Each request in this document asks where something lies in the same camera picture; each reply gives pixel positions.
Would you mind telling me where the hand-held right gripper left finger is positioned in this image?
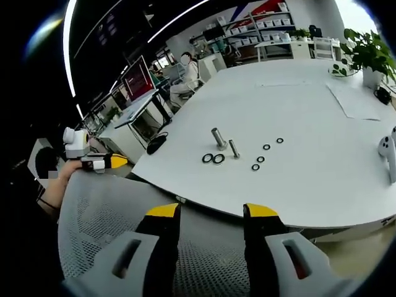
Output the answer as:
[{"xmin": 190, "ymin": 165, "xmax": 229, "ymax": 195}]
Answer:
[{"xmin": 63, "ymin": 202, "xmax": 182, "ymax": 297}]

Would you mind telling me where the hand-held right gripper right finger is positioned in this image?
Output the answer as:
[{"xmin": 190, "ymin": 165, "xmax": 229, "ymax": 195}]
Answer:
[{"xmin": 243, "ymin": 202, "xmax": 351, "ymax": 297}]

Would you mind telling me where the large metal threaded stud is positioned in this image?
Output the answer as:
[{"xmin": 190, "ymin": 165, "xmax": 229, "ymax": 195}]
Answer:
[{"xmin": 211, "ymin": 127, "xmax": 228, "ymax": 152}]

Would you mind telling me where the small metal threaded stud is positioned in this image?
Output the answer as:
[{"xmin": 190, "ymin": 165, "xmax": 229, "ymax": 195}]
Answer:
[{"xmin": 228, "ymin": 139, "xmax": 241, "ymax": 160}]

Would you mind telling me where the person's left hand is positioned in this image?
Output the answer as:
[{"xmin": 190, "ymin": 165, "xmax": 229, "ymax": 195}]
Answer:
[{"xmin": 58, "ymin": 160, "xmax": 84, "ymax": 186}]

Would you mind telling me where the black computer mouse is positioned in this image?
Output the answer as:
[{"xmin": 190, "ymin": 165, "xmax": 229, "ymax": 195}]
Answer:
[{"xmin": 145, "ymin": 132, "xmax": 170, "ymax": 156}]

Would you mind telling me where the grey mesh office chair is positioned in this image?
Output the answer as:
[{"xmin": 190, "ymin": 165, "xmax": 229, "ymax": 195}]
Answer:
[{"xmin": 57, "ymin": 171, "xmax": 250, "ymax": 297}]

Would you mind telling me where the white standing desk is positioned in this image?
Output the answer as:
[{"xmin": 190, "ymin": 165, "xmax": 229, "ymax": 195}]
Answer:
[{"xmin": 113, "ymin": 88, "xmax": 173, "ymax": 150}]

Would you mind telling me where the monitor with red screen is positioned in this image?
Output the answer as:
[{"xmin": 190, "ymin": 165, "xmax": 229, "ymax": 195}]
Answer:
[{"xmin": 119, "ymin": 54, "xmax": 159, "ymax": 103}]

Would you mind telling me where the ceiling light strip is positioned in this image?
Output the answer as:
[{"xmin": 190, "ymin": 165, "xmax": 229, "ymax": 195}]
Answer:
[
  {"xmin": 62, "ymin": 0, "xmax": 79, "ymax": 99},
  {"xmin": 147, "ymin": 0, "xmax": 212, "ymax": 44}
]

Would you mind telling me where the white handheld device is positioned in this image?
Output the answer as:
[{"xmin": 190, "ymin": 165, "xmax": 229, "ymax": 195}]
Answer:
[{"xmin": 377, "ymin": 126, "xmax": 396, "ymax": 185}]

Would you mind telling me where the white paper sheet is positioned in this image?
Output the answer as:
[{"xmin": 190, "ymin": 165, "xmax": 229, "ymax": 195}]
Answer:
[{"xmin": 325, "ymin": 80, "xmax": 382, "ymax": 122}]

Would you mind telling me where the small black object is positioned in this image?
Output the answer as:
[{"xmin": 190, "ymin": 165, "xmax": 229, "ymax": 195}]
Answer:
[{"xmin": 373, "ymin": 85, "xmax": 393, "ymax": 106}]

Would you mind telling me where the shelf rack with white bins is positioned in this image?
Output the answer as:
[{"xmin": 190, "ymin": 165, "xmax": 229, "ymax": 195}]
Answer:
[{"xmin": 215, "ymin": 2, "xmax": 296, "ymax": 60}]

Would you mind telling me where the white cabinet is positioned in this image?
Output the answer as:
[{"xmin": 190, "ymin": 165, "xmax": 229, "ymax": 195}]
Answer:
[{"xmin": 290, "ymin": 40, "xmax": 316, "ymax": 60}]

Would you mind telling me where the white chair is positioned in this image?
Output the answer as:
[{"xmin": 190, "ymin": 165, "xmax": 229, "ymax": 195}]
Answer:
[{"xmin": 313, "ymin": 37, "xmax": 342, "ymax": 61}]

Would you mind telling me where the green plant in white pot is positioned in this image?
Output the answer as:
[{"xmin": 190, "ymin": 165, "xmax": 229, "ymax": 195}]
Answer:
[{"xmin": 339, "ymin": 27, "xmax": 396, "ymax": 91}]

